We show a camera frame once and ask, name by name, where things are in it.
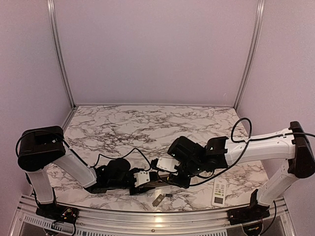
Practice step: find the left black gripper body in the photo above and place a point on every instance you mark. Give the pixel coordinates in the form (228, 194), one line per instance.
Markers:
(115, 185)

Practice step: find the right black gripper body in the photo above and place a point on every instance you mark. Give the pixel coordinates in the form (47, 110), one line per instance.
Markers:
(192, 167)

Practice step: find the grey battery compartment cover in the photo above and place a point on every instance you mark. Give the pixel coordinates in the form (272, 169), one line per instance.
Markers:
(158, 200)

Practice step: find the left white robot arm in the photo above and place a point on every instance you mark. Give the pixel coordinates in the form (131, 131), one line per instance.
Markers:
(36, 149)

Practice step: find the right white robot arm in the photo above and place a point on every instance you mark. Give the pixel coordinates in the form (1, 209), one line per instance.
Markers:
(290, 144)

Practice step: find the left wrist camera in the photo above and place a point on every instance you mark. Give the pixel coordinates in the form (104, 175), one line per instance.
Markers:
(143, 177)

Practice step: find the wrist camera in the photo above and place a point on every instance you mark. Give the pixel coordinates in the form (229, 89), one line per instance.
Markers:
(165, 164)
(143, 177)

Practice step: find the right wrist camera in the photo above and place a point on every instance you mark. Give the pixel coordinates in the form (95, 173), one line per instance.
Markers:
(165, 164)

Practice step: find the front aluminium table rail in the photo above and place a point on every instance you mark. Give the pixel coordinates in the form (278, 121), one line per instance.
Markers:
(100, 222)

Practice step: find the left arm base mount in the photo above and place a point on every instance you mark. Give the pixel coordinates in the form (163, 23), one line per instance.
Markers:
(57, 212)

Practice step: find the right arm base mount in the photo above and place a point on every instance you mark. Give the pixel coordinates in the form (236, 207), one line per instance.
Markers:
(254, 211)

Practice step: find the right aluminium frame post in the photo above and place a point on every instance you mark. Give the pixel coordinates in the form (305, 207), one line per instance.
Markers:
(251, 54)

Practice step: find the aluminium frame post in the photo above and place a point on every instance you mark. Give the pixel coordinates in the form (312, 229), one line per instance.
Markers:
(58, 49)
(251, 54)

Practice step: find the left aluminium frame post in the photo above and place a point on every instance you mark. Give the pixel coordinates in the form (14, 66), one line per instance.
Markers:
(58, 49)

